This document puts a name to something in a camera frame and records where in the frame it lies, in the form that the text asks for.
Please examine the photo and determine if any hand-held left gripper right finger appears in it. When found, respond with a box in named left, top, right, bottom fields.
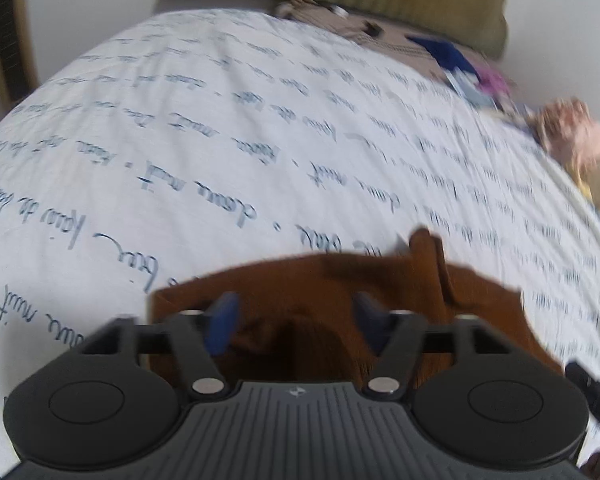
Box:
left=352, top=292, right=514, bottom=402

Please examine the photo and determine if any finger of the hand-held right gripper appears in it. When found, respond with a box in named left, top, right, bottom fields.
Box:
left=564, top=360, right=600, bottom=432

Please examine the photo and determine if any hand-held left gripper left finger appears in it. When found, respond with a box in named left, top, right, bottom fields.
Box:
left=80, top=291, right=242, bottom=402

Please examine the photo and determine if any brown sweater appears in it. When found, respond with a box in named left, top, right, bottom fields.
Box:
left=147, top=227, right=567, bottom=397

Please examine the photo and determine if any white script-printed bed sheet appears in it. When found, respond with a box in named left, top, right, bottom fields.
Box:
left=0, top=7, right=600, bottom=480

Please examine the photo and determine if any light blue cloth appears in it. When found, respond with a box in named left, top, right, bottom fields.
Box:
left=449, top=70, right=487, bottom=107

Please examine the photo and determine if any purple cloth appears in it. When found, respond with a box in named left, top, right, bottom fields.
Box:
left=475, top=66, right=512, bottom=99

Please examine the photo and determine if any dark blue cloth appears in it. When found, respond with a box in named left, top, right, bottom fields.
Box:
left=409, top=35, right=477, bottom=72

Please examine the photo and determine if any olive padded headboard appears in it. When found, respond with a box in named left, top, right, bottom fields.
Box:
left=160, top=0, right=509, bottom=57

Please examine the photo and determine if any gold tower fan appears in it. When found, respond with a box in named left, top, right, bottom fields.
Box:
left=0, top=0, right=42, bottom=128

